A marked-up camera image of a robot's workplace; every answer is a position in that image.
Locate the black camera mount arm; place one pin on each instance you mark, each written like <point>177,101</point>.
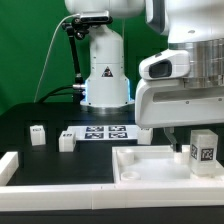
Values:
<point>77,29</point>

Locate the grey camera on mount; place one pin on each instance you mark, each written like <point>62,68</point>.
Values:
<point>95,16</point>

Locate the white base tag plate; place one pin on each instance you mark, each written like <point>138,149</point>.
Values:
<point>109,132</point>

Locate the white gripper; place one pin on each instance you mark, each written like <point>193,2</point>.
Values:
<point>162,100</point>

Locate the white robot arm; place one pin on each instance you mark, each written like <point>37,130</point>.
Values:
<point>174,47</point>

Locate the white U-shaped fence wall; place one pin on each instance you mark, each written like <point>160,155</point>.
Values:
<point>204,191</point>

